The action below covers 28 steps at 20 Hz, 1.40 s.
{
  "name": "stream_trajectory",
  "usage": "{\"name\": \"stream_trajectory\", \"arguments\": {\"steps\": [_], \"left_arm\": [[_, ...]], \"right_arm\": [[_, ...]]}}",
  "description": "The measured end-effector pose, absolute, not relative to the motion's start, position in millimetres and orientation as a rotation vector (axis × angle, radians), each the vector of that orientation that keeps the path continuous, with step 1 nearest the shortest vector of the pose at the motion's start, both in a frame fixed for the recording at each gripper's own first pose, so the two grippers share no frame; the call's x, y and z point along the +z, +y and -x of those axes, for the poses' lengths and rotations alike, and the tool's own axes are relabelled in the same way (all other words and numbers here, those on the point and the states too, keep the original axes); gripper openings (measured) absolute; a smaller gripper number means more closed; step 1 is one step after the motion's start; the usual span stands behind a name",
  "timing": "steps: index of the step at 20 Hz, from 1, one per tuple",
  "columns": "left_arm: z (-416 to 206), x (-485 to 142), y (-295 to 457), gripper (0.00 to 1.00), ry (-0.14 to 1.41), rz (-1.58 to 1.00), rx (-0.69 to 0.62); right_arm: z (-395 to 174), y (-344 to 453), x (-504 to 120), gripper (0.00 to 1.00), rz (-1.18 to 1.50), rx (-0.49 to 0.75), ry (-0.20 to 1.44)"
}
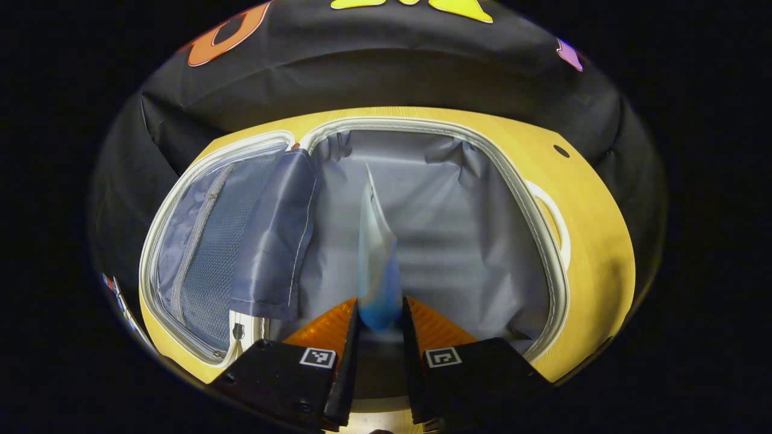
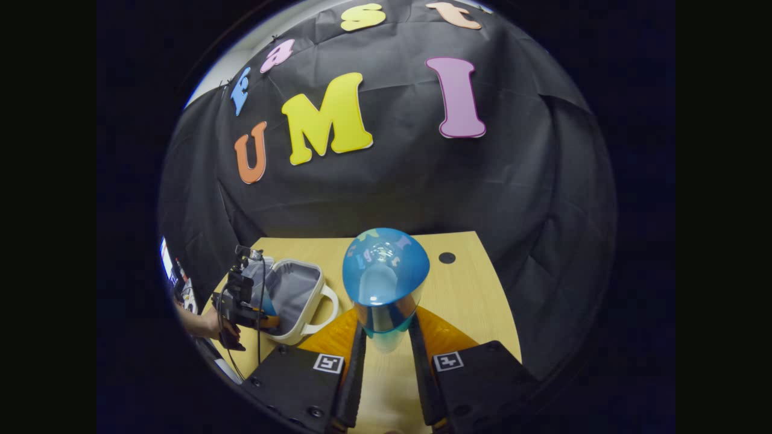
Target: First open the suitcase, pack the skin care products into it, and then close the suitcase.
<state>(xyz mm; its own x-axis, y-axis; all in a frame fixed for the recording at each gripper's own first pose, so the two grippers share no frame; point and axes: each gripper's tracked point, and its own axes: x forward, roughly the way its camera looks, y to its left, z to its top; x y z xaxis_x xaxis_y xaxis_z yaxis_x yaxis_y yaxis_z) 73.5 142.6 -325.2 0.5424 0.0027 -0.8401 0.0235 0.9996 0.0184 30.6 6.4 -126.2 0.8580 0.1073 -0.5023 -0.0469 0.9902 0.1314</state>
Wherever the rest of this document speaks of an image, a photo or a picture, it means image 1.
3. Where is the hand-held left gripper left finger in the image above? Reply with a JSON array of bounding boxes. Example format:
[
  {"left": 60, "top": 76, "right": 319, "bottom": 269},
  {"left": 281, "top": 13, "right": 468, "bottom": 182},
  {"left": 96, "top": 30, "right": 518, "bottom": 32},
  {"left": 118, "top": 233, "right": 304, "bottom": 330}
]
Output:
[{"left": 208, "top": 297, "right": 362, "bottom": 433}]

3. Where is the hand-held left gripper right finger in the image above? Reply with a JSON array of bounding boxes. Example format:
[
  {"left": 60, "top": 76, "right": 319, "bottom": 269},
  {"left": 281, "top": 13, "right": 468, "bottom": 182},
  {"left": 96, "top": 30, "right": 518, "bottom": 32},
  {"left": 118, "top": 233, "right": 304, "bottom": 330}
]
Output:
[{"left": 401, "top": 295, "right": 554, "bottom": 434}]

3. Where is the blue white cone tube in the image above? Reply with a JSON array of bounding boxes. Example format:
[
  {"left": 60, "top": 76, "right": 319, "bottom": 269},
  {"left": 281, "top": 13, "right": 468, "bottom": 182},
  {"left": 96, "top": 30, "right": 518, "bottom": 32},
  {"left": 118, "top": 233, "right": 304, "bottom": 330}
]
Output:
[{"left": 357, "top": 163, "right": 403, "bottom": 331}]

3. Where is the white suitcase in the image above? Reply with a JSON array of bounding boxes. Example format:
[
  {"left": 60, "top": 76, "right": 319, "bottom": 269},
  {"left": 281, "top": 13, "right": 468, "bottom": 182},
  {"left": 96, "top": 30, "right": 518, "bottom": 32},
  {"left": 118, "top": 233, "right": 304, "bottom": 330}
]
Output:
[{"left": 139, "top": 116, "right": 572, "bottom": 368}]

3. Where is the black backdrop cloth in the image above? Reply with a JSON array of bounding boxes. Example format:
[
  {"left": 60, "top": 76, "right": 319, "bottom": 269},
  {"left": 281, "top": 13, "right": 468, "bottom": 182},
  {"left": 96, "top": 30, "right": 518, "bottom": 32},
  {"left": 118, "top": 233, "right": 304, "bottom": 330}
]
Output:
[{"left": 87, "top": 0, "right": 669, "bottom": 302}]

